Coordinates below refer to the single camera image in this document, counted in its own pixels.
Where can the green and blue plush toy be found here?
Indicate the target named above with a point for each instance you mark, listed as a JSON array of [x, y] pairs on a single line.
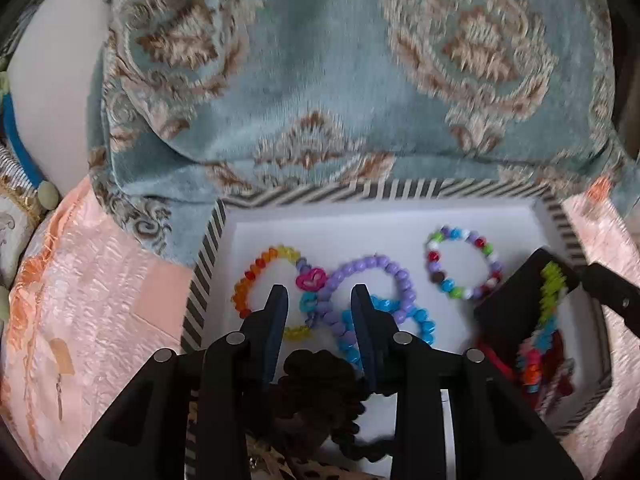
[[15, 140]]

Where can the pink satin bedspread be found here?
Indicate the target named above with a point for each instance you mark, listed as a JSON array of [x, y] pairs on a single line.
[[100, 285]]

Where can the black scrunchie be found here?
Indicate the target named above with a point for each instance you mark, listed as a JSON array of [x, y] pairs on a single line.
[[360, 447]]

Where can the leopard print scrunchie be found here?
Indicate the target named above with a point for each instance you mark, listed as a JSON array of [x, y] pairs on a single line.
[[300, 470]]

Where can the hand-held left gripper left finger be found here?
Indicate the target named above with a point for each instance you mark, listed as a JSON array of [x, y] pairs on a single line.
[[277, 340]]

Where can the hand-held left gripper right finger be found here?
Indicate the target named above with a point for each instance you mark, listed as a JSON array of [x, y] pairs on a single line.
[[361, 340]]

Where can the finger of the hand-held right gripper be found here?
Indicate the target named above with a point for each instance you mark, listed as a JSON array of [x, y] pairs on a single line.
[[615, 295]]

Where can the white cushion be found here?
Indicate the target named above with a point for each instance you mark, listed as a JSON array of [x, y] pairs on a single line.
[[55, 85]]

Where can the red scrunchie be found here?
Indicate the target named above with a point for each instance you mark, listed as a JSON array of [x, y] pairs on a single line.
[[562, 385]]

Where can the blue damask cushion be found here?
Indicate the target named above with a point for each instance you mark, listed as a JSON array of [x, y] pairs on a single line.
[[325, 85]]

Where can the striped cardboard box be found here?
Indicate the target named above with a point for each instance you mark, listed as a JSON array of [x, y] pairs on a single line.
[[350, 225]]

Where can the dark brown scrunchie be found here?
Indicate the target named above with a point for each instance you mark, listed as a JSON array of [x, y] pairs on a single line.
[[315, 380]]

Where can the beige embroidered pillow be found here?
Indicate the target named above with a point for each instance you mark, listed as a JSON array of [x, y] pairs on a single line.
[[15, 230]]

